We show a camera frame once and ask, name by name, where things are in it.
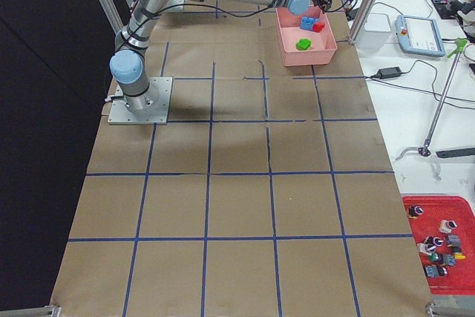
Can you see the black power adapter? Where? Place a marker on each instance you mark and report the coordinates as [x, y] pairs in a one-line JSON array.
[[389, 73]]

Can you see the red toy block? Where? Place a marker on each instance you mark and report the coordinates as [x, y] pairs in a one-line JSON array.
[[318, 26]]

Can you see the red plastic tray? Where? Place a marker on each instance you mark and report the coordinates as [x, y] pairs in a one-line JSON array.
[[443, 229]]

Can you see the green toy block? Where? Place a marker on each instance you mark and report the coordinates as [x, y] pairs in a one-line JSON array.
[[303, 44]]

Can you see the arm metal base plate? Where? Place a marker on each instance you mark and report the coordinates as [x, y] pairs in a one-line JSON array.
[[148, 108]]

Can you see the blue teach pendant tablet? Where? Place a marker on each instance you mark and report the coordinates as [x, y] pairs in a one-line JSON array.
[[420, 36]]

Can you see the green handled grabber tool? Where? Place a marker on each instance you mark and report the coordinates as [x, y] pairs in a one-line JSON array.
[[424, 150]]

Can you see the pink plastic box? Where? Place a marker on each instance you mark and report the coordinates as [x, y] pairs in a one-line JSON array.
[[323, 44]]

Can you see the blue toy block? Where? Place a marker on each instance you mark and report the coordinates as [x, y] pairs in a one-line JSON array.
[[307, 23]]

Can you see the brown paper table cover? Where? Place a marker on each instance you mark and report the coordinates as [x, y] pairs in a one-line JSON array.
[[269, 192]]

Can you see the white square box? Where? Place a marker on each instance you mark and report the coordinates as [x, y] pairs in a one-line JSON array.
[[376, 31]]

